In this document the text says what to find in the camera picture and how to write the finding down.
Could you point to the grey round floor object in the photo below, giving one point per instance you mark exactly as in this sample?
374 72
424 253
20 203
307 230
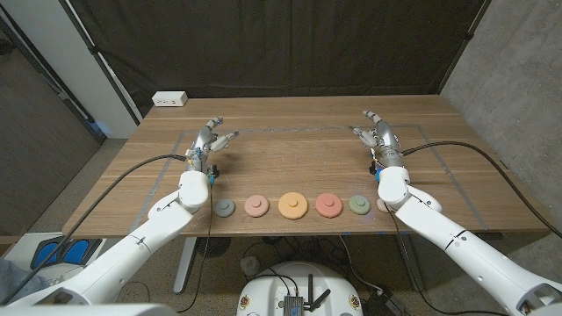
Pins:
250 265

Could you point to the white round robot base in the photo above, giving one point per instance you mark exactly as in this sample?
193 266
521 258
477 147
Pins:
263 289

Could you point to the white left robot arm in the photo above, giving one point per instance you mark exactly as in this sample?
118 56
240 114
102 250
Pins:
131 250

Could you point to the blue foot pedal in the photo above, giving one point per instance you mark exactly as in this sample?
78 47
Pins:
79 252

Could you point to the black box on floor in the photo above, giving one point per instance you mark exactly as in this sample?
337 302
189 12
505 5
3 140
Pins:
382 305

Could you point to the white power strip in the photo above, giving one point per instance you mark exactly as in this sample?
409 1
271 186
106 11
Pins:
169 98

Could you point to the large orange toy disc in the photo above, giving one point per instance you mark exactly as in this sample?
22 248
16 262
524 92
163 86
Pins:
293 205

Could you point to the grey toy disc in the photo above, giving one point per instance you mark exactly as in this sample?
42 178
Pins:
224 208

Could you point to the black backdrop stand pole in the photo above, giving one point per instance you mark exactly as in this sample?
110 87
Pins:
469 36
93 49

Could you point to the grey radio module with antennas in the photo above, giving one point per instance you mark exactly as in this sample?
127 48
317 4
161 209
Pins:
293 303

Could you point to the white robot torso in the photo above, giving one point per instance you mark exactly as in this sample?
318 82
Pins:
88 310

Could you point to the green toy disc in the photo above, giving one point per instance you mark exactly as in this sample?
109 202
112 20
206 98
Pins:
359 205

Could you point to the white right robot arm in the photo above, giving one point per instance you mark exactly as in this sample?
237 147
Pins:
461 246

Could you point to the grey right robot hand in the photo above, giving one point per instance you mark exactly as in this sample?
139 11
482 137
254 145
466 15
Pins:
386 138

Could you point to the black round floor fan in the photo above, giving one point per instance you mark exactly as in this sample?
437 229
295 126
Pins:
213 246

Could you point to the white floor platform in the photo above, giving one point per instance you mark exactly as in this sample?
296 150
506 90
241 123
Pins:
19 250

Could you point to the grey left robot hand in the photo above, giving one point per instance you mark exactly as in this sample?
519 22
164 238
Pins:
202 145

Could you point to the small beige toy disc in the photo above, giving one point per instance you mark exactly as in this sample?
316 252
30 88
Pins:
380 205

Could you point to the red toy disc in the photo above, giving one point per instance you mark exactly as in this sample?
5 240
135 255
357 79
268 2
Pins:
328 205

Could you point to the pink toy disc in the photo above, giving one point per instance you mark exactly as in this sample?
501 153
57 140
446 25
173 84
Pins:
256 206

